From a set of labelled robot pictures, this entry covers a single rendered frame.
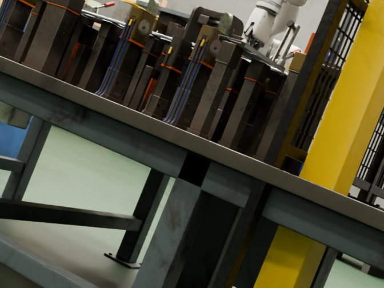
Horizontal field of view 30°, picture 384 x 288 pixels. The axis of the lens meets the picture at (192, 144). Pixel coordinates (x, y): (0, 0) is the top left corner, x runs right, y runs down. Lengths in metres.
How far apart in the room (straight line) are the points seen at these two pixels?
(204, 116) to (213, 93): 0.07
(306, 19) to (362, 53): 10.21
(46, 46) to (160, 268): 1.33
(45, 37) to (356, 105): 1.50
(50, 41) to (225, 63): 0.97
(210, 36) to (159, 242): 0.82
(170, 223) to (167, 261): 0.09
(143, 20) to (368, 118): 1.10
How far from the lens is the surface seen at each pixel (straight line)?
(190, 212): 1.76
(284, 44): 2.67
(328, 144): 1.74
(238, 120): 2.23
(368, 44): 1.78
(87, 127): 1.93
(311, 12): 11.99
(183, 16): 3.10
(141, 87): 2.68
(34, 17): 3.20
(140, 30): 2.60
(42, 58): 2.86
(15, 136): 5.37
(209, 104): 2.08
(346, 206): 1.60
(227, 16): 2.42
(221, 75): 2.09
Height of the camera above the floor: 0.70
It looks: 1 degrees down
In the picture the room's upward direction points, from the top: 22 degrees clockwise
